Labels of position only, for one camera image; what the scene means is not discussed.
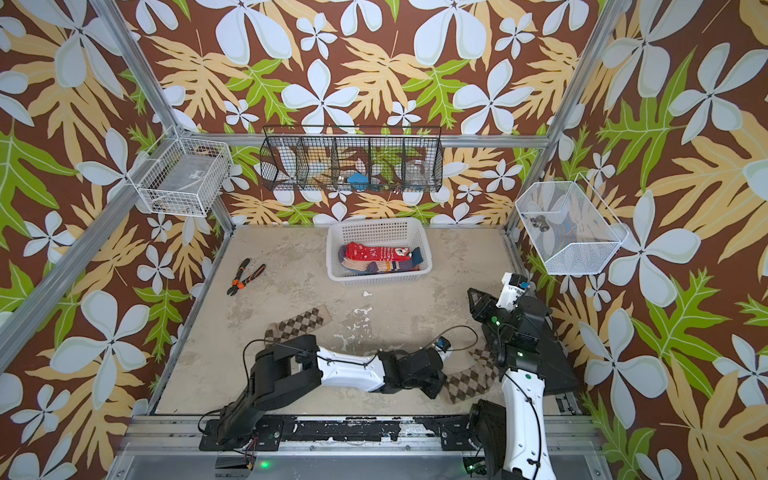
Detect aluminium frame post left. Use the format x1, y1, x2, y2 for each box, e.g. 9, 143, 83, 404
91, 1, 235, 234

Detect aluminium frame post right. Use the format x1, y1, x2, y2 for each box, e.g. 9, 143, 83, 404
503, 0, 631, 235

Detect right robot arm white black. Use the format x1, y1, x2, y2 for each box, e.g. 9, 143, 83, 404
468, 287, 556, 479

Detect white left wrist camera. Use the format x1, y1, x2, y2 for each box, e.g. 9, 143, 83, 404
432, 336, 452, 362

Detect beige brown argyle sock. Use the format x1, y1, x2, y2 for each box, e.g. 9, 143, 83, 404
263, 305, 333, 343

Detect white mesh wall basket right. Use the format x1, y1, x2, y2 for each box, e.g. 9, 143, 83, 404
515, 175, 629, 276

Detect black wire wall basket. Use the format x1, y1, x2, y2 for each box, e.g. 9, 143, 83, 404
257, 125, 444, 193

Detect beige purple striped sock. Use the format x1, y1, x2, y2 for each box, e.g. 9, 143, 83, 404
338, 245, 423, 274

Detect white wire wall basket left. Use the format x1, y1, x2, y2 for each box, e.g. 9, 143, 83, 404
130, 127, 233, 218

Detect orange black cutting pliers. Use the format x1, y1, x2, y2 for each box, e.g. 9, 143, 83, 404
226, 258, 266, 296

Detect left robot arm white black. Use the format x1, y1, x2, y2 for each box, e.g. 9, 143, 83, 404
200, 334, 451, 453

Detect aluminium frame post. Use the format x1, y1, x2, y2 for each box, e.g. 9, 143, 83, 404
503, 0, 631, 235
91, 1, 235, 234

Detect black metal base rail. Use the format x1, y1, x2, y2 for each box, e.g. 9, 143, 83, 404
199, 404, 507, 452

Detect white plastic laundry basket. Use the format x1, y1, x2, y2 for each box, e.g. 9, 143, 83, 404
326, 218, 433, 286

